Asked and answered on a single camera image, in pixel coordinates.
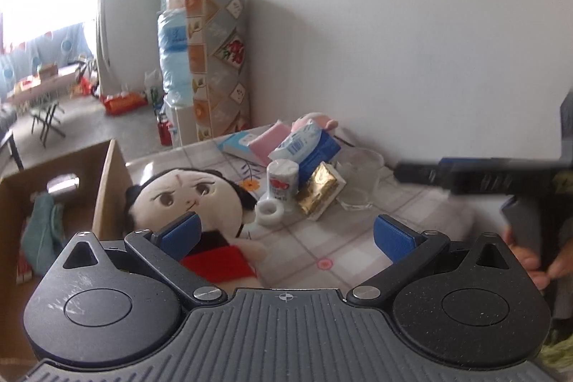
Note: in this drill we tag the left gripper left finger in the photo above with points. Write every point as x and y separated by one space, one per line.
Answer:
179 231

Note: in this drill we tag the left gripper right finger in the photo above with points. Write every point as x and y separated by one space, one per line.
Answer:
395 239

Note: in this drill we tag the gold foil packet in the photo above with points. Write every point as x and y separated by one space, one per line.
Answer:
320 190

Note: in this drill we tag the white tissue roll pack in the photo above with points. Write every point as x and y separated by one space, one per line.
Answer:
283 182

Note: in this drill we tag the light blue towel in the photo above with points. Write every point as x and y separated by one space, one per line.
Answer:
43 237

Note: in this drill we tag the red toothpaste tube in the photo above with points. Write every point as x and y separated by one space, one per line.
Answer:
24 272

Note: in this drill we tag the right hand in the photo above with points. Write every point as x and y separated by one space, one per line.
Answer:
542 278

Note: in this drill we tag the black-haired plush doll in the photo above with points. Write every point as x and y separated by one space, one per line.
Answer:
218 208

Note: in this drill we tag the clear glass jar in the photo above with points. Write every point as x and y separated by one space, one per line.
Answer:
361 169

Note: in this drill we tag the white tape roll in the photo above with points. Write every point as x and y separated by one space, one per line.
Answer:
269 212

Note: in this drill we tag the brown cardboard box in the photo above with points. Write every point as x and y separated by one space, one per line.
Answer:
90 183

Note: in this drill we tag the red fire extinguisher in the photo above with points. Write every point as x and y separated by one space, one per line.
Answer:
164 130

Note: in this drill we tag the white water dispenser base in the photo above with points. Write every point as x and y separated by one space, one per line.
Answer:
181 117

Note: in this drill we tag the blue white wipes pack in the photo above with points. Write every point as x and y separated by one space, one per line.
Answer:
308 147

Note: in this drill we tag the pink pig plush toy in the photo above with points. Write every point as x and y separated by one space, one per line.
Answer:
324 121

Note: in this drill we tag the orange red bag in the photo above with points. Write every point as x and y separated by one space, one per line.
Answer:
122 103

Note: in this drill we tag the folding table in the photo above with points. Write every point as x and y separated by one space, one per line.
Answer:
41 94

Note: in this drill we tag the patterned rolled mat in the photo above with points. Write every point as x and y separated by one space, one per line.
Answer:
217 57

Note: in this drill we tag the blue water dispenser bottle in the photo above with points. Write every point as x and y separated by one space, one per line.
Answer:
172 45

